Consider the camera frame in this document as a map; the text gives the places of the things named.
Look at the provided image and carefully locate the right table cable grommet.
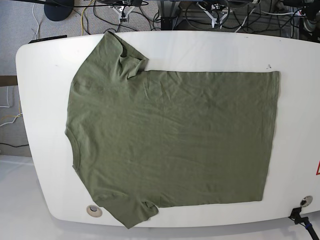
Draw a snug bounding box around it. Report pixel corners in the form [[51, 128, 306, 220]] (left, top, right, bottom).
[[300, 195, 313, 208]]

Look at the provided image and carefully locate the yellow floor cable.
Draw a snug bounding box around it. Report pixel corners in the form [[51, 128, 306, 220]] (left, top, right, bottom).
[[80, 0, 96, 36]]

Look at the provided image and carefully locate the table cable grommet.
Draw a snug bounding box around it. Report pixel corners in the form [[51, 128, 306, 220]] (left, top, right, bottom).
[[86, 205, 103, 218], [300, 195, 313, 208]]

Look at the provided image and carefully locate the black aluminium frame post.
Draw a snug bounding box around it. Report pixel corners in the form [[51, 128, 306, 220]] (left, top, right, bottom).
[[157, 0, 181, 31]]

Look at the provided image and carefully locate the red warning triangle sticker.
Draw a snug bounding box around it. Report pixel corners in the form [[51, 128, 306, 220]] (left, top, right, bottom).
[[316, 161, 320, 176]]

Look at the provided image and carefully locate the left table cable grommet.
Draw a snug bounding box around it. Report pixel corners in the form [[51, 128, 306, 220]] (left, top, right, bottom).
[[86, 205, 103, 218]]

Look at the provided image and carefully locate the round black stand base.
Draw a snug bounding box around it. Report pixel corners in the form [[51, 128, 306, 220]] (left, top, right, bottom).
[[44, 0, 75, 22]]

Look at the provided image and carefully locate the olive green T-shirt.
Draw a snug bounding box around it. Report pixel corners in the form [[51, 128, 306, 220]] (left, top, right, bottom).
[[65, 32, 280, 228]]

